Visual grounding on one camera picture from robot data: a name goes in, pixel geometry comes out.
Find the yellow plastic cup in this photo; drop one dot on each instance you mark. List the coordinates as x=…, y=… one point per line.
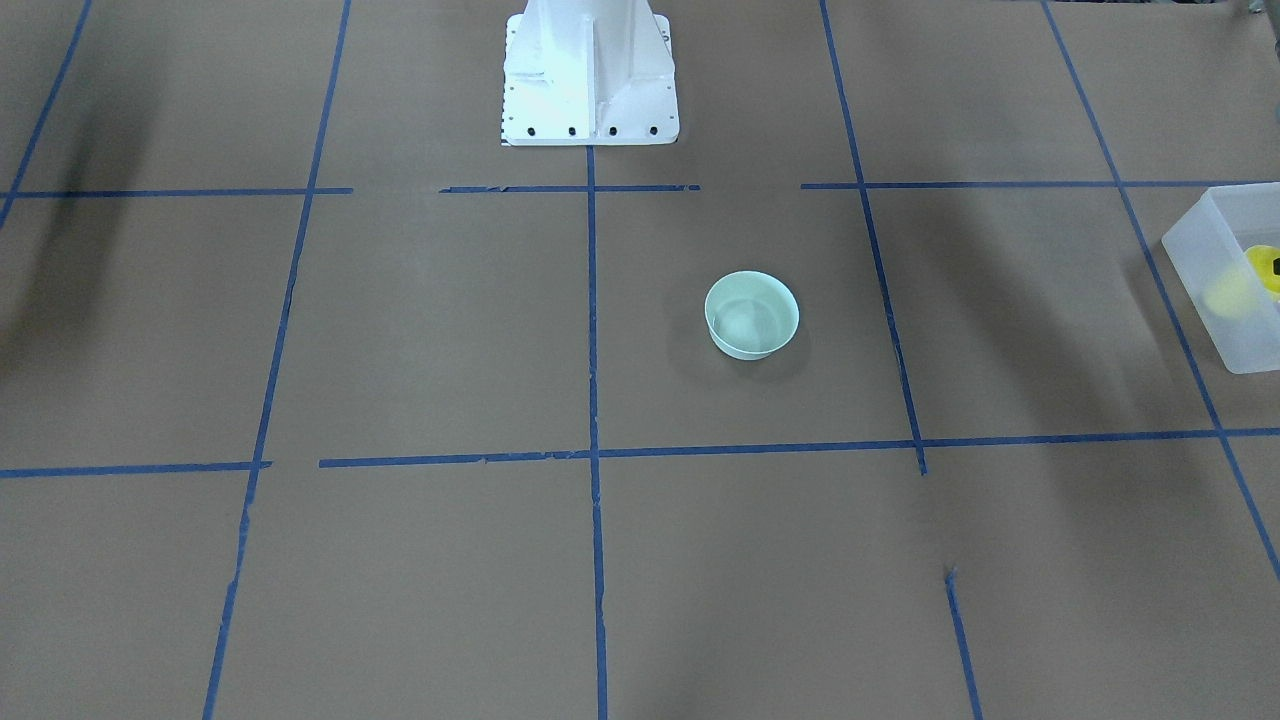
x=1238, y=295

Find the clear plastic storage box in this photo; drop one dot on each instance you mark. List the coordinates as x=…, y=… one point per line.
x=1208, y=241

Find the mint green bowl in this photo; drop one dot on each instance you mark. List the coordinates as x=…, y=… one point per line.
x=750, y=315

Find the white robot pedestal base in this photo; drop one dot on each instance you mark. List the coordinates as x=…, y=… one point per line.
x=589, y=73

